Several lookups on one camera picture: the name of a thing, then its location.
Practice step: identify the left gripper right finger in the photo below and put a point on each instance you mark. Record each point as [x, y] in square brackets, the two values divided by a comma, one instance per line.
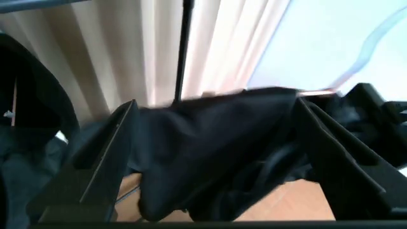
[349, 184]

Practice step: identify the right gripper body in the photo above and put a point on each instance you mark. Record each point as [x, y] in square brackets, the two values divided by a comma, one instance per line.
[375, 105]

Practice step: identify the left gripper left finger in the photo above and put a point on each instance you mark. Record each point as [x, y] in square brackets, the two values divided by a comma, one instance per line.
[92, 181]

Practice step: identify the black shorts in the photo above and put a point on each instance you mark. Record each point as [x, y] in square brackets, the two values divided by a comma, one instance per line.
[31, 79]

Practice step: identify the black garment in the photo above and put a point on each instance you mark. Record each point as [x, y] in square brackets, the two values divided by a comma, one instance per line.
[206, 143]

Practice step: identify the black clothes rack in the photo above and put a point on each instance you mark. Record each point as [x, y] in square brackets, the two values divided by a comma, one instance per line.
[183, 47]

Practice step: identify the beige curtain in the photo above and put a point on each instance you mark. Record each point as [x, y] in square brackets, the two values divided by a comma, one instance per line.
[111, 47]

